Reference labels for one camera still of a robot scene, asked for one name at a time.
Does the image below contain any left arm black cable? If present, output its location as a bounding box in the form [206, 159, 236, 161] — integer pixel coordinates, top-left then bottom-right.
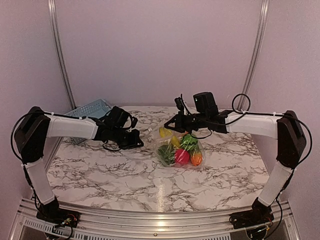
[101, 109, 138, 152]

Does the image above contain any fake orange carrot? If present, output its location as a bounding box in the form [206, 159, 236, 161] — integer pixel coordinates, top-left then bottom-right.
[190, 148, 203, 166]

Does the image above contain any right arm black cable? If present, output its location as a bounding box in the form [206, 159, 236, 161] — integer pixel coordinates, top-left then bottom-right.
[187, 93, 313, 166]

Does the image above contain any clear zip top bag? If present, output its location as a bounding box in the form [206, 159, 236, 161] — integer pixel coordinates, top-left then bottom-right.
[147, 125, 205, 168]

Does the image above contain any right aluminium corner post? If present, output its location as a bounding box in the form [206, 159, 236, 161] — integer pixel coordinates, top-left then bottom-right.
[242, 0, 270, 95]

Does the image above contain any aluminium corner post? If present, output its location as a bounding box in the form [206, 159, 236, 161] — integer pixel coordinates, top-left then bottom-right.
[47, 0, 77, 110]
[242, 0, 270, 95]

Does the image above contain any fake green lettuce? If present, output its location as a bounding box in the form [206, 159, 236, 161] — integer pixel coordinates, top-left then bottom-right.
[180, 134, 198, 152]

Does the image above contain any left aluminium corner post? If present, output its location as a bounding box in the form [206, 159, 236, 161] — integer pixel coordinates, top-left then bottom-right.
[47, 0, 77, 110]

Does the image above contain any fake yellow banana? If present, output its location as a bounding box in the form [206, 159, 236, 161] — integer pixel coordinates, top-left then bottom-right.
[158, 127, 181, 148]

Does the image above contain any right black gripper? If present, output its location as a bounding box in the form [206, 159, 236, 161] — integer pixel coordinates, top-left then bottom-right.
[164, 110, 209, 133]

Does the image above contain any blue plastic basket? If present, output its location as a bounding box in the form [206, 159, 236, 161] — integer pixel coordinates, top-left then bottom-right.
[63, 98, 113, 145]

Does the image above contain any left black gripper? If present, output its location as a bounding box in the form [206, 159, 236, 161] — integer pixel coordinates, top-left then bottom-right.
[110, 126, 143, 150]

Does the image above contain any fake red food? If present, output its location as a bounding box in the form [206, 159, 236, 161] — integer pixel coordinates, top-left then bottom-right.
[174, 148, 190, 165]

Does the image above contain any aluminium front frame rail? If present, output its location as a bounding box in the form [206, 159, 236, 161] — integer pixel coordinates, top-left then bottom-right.
[8, 198, 301, 240]

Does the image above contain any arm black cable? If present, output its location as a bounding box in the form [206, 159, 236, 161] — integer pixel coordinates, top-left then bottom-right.
[187, 93, 313, 166]
[101, 109, 138, 152]

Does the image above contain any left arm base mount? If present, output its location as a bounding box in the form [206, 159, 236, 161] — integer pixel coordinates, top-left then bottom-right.
[36, 208, 80, 228]

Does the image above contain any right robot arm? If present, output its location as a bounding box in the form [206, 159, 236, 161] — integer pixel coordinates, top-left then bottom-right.
[164, 91, 313, 224]

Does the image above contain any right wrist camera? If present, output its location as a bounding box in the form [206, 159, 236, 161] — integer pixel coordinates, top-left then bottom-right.
[174, 96, 187, 115]

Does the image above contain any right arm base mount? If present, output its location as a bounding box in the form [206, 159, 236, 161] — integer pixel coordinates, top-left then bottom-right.
[229, 210, 274, 229]

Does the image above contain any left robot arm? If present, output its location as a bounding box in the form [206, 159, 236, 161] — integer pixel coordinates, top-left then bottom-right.
[10, 106, 144, 223]

